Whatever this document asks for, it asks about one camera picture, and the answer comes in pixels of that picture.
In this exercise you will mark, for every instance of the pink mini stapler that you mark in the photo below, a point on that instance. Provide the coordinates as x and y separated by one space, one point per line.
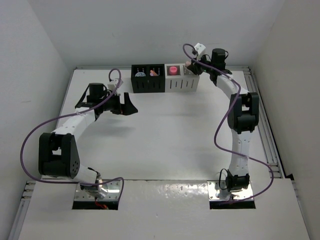
188 65

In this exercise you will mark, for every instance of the left aluminium frame rail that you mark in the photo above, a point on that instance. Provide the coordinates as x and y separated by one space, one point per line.
22 210

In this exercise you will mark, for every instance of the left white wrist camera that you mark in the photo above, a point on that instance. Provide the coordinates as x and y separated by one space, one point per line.
114 82

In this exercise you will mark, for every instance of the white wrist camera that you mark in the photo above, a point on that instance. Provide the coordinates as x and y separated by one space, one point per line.
114 82
199 50

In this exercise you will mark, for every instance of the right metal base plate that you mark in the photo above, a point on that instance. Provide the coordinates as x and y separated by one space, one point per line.
216 194

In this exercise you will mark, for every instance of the right aluminium frame rail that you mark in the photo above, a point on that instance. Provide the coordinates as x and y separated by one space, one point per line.
268 141

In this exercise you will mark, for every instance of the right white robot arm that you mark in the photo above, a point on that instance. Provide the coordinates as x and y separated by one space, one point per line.
242 115

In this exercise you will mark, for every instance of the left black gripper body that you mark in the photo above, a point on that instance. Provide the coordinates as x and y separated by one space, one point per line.
113 104

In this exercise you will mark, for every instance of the aluminium frame rail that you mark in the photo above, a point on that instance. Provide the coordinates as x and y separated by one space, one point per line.
268 141
22 210

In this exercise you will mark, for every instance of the metal base plate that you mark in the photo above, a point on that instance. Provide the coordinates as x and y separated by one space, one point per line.
110 190
216 194

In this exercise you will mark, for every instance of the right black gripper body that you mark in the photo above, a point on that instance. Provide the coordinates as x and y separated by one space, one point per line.
205 68

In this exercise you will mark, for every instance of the pink crayon tube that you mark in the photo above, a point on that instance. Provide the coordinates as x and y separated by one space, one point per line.
173 70

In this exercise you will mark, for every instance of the white slotted container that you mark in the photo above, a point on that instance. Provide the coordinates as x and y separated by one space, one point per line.
185 81

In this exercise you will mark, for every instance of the blue cap glue stick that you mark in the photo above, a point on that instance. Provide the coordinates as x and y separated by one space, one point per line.
140 74

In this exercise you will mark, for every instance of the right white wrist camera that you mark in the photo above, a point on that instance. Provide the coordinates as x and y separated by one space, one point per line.
199 50

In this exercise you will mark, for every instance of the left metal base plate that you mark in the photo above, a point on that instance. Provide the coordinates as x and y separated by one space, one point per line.
110 190

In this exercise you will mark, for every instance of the black slotted container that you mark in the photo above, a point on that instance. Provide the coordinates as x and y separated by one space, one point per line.
148 84

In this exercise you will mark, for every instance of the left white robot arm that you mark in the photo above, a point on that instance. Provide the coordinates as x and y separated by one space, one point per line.
58 154

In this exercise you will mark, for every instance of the orange cap marker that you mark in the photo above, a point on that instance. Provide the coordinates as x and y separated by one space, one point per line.
153 73

